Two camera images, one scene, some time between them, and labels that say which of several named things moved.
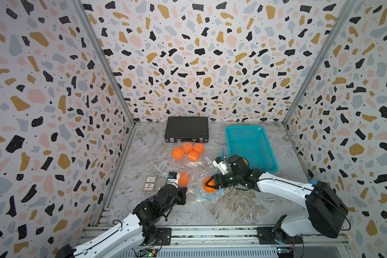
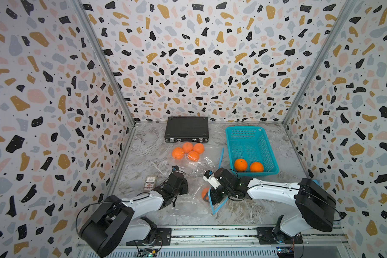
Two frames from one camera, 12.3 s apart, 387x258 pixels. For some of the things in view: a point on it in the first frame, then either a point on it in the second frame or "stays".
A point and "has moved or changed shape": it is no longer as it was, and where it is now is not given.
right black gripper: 215,178 -> 214,197
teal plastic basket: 251,142 stays
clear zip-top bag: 198,180 has moved or changed shape
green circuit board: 148,252 stays
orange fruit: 212,183 -> 205,193
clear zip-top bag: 196,157 stays
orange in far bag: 199,148 stays
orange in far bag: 178,153 stays
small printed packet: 150,183 stays
